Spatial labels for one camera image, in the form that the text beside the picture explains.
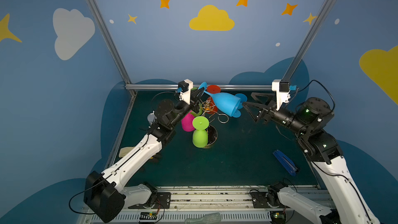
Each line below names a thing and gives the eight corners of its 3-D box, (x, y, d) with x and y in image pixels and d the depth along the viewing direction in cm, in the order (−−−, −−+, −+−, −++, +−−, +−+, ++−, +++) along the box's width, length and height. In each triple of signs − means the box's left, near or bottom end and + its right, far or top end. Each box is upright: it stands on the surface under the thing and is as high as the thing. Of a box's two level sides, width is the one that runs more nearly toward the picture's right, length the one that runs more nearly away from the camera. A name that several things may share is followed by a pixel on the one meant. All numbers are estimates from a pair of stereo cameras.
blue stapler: (292, 176, 84) (295, 174, 82) (272, 153, 93) (274, 150, 90) (297, 173, 85) (300, 171, 83) (277, 150, 94) (279, 147, 91)
